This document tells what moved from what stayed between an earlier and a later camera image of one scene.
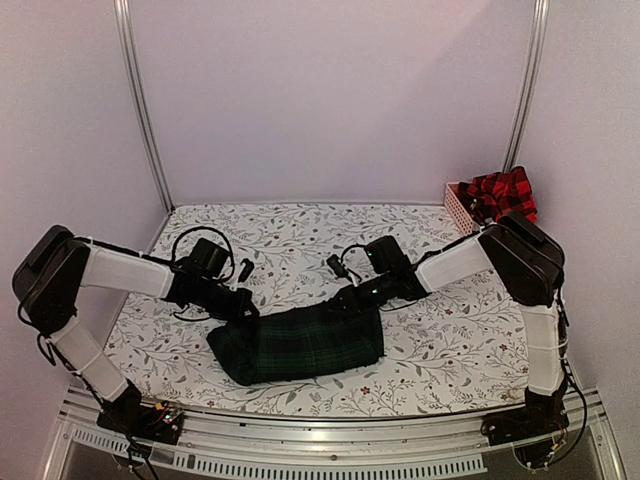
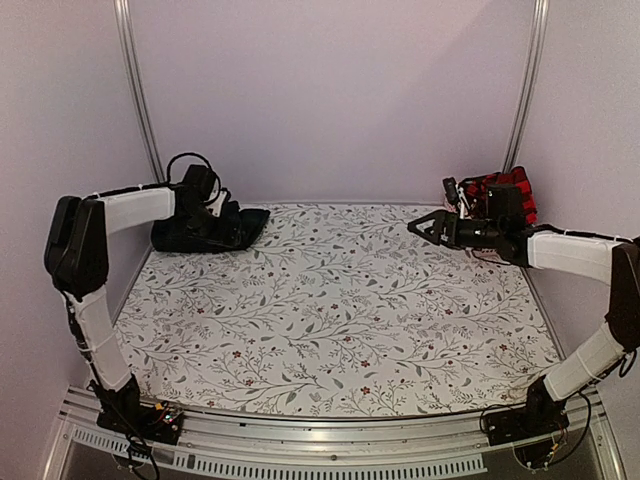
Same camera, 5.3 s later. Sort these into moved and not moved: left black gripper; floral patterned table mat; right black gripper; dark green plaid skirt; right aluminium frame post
Moved: left black gripper; dark green plaid skirt; right black gripper
Not moved: floral patterned table mat; right aluminium frame post
